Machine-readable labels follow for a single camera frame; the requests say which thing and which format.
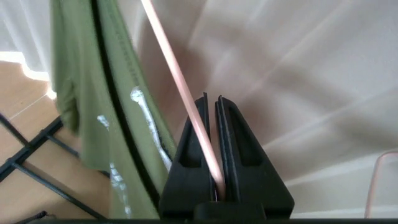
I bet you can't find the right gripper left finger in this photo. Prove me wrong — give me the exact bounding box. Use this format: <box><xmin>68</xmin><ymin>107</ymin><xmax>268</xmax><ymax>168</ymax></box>
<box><xmin>159</xmin><ymin>92</ymin><xmax>218</xmax><ymax>218</ymax></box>

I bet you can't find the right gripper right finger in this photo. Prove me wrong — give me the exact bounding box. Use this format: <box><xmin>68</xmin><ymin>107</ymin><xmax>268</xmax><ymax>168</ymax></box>
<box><xmin>215</xmin><ymin>95</ymin><xmax>295</xmax><ymax>218</ymax></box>

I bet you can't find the black clothes rack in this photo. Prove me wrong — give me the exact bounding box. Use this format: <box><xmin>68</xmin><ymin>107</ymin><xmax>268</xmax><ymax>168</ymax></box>
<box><xmin>0</xmin><ymin>113</ymin><xmax>110</xmax><ymax>220</ymax></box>

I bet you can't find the beige curtain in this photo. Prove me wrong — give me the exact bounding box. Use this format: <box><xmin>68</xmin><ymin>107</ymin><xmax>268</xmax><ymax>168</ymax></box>
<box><xmin>0</xmin><ymin>0</ymin><xmax>398</xmax><ymax>218</ymax></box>

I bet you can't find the green long-sleeved shirt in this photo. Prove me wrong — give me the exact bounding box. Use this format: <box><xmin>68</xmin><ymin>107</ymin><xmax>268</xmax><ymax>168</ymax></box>
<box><xmin>49</xmin><ymin>0</ymin><xmax>178</xmax><ymax>220</ymax></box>

